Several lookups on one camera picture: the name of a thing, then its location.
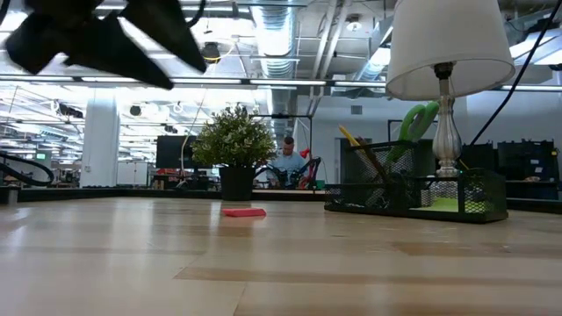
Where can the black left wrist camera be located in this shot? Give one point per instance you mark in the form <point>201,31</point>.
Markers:
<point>35,44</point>

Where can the brown pencil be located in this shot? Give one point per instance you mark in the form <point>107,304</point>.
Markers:
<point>373,160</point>

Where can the person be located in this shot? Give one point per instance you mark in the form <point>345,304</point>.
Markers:
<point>287,160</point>

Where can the dark background monitor bank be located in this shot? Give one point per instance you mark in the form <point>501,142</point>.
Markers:
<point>518,160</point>

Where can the black ceiling dome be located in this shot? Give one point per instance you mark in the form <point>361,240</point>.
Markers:
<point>211,52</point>

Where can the green marker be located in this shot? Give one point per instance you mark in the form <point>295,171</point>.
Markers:
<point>417,123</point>

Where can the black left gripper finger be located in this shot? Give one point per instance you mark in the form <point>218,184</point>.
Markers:
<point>171,30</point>
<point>114,52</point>

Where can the white shade table lamp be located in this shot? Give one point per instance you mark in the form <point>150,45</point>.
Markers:
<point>448,44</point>

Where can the red black background equipment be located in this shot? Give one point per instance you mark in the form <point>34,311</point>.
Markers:
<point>312,169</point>

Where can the pink eraser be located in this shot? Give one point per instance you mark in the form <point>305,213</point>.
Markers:
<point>243,212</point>

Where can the black background monitor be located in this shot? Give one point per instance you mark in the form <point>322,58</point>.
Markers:
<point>173,151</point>

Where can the black mesh desk organizer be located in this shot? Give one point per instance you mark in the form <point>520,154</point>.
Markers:
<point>439,210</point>

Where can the white round column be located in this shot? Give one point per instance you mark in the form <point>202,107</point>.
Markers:
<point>100,140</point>

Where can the artificial potted plant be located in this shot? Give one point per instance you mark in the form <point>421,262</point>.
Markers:
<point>232,140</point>

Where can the green sticky note pad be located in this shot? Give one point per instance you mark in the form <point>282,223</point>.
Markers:
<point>439,204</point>

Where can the black aluminium table frame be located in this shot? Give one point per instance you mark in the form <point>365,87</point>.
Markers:
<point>88,193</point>

